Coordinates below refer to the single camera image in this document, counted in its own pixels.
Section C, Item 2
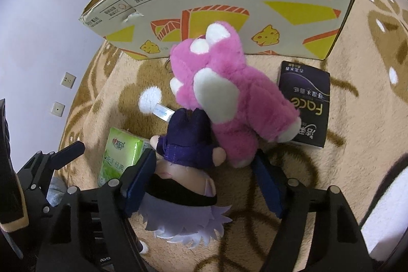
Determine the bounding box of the purple doll plush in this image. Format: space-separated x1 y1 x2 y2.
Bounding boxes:
138 108 234 255

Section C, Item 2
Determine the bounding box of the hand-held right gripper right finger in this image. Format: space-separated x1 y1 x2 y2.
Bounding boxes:
251 149 373 272

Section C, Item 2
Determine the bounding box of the person's left forearm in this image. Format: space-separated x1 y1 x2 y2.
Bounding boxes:
47 177 69 206

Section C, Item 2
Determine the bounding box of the black tissue pack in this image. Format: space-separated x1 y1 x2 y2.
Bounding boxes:
277 60 331 149

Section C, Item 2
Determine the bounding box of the pink plush toy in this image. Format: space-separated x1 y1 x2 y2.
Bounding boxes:
169 22 302 168

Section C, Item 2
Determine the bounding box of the white wall socket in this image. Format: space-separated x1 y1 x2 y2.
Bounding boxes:
60 72 77 89
49 101 66 117

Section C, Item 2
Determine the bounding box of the green tissue pack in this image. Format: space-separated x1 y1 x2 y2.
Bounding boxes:
98 127 152 188

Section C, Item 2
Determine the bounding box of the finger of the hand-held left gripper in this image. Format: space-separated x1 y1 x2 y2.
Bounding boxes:
24 191 69 239
15 141 86 193

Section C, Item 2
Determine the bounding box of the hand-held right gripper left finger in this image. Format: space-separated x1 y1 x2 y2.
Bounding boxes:
35 148 157 272

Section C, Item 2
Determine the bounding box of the beige butterfly print blanket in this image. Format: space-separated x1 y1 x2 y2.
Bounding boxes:
57 0 408 272

